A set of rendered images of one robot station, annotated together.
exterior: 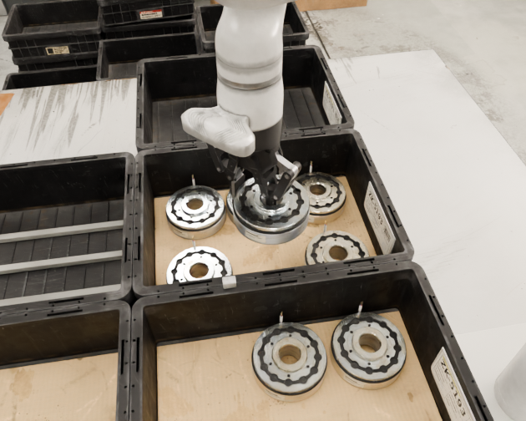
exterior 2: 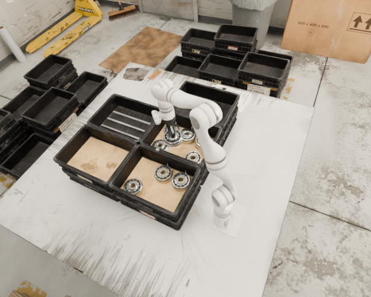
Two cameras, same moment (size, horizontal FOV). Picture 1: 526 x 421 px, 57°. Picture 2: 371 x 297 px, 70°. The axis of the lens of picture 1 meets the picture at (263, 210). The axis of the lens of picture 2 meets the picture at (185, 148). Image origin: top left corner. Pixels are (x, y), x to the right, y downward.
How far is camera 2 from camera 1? 93 cm
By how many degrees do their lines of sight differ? 27
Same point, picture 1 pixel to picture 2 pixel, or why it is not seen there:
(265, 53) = (164, 106)
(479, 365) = not seen: hidden behind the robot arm
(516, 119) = not seen: outside the picture
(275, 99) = (168, 115)
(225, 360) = (152, 167)
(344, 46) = (332, 82)
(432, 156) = (267, 147)
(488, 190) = (274, 167)
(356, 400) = (171, 190)
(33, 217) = (138, 114)
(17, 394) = (113, 151)
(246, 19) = not seen: hidden behind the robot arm
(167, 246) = (160, 136)
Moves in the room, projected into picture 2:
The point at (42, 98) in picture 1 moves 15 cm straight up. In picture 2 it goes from (168, 76) to (165, 60)
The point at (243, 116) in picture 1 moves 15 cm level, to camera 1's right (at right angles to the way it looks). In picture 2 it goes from (161, 116) to (185, 128)
